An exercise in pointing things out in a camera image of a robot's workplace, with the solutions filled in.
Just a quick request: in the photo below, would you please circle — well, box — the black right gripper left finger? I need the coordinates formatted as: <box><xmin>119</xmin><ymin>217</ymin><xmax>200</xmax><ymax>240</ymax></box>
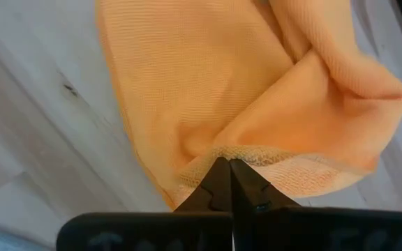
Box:
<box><xmin>56</xmin><ymin>156</ymin><xmax>233</xmax><ymax>251</ymax></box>

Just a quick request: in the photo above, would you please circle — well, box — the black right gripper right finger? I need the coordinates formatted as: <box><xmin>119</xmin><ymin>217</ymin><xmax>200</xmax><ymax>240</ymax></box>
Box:
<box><xmin>229</xmin><ymin>158</ymin><xmax>402</xmax><ymax>251</ymax></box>

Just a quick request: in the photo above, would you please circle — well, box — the orange microfiber towel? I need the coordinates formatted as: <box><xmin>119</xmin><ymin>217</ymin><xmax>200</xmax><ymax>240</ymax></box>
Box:
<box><xmin>95</xmin><ymin>0</ymin><xmax>402</xmax><ymax>211</ymax></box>

